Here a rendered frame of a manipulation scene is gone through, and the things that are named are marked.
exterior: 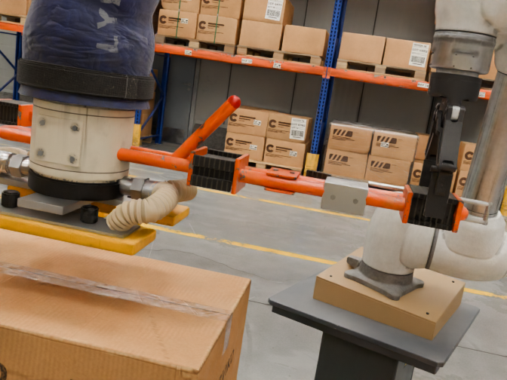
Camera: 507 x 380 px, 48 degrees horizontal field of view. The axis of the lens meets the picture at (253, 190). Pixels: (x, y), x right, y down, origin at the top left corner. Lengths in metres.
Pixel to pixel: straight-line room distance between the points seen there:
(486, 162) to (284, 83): 8.04
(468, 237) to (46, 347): 1.10
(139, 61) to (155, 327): 0.43
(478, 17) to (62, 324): 0.77
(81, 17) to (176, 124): 8.98
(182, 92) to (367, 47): 3.37
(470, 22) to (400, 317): 0.93
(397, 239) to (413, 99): 7.82
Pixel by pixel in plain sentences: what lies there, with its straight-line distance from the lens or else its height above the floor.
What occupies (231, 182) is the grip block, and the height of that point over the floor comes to 1.19.
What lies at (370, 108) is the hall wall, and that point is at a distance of 9.37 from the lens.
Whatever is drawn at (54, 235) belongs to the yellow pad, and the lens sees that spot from 0.93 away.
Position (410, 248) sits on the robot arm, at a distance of 1.62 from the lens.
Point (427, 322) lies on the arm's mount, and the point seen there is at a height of 0.80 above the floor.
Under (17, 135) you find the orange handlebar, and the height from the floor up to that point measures 1.20.
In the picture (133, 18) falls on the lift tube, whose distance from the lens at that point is 0.96.
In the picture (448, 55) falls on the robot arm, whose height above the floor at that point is 1.43.
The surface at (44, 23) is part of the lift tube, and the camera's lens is 0.95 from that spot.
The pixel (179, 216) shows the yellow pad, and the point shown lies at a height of 1.08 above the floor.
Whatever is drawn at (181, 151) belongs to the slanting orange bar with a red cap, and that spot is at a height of 1.22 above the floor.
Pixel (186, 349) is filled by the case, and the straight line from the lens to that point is 0.89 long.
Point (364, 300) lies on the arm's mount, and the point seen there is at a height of 0.80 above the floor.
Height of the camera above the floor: 1.36
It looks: 11 degrees down
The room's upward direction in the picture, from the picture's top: 8 degrees clockwise
